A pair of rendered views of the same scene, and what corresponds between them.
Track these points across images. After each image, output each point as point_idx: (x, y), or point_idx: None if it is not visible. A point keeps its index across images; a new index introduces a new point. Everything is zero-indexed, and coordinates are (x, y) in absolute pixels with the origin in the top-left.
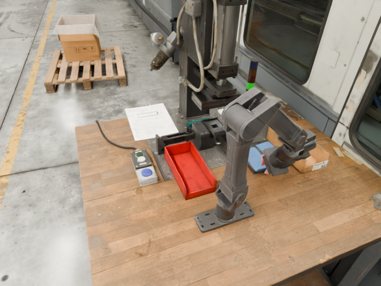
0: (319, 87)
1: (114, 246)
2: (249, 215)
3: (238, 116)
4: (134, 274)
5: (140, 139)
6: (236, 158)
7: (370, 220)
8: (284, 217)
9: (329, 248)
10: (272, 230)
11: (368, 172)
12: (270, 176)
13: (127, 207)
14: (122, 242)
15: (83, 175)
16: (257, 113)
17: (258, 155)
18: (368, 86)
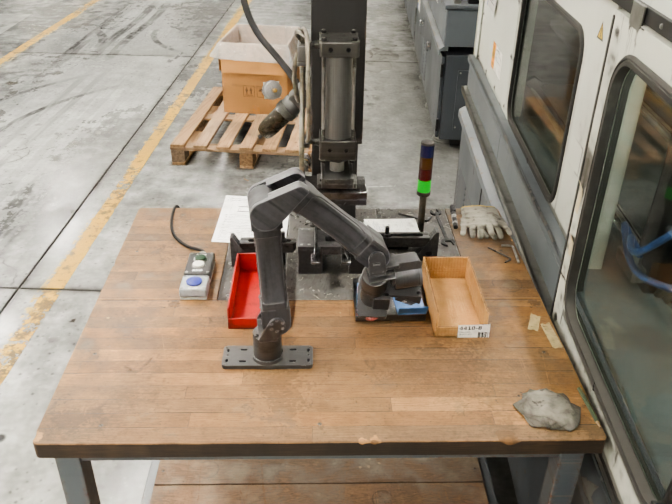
0: (563, 209)
1: (105, 354)
2: (301, 365)
3: (254, 197)
4: (109, 385)
5: (219, 241)
6: (258, 256)
7: (489, 418)
8: (355, 381)
9: (387, 431)
10: (323, 390)
11: (558, 361)
12: (380, 328)
13: (147, 318)
14: (116, 352)
15: (115, 269)
16: (271, 196)
17: None
18: (582, 209)
